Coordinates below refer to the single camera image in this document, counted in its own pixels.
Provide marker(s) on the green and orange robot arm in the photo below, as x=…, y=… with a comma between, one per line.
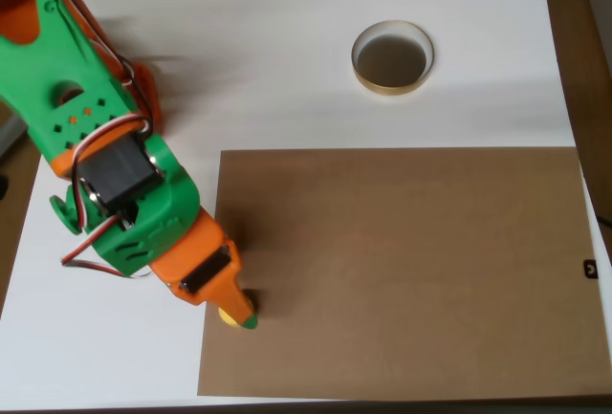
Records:
x=57, y=65

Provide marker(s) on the round gold-rimmed dish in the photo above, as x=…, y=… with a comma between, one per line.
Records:
x=392, y=62

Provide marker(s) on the small black tag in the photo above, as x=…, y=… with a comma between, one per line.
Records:
x=590, y=269

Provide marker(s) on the orange and green robot base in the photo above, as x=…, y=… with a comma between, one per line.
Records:
x=153, y=93

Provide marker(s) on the brown cardboard mat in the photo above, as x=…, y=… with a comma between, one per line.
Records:
x=397, y=275

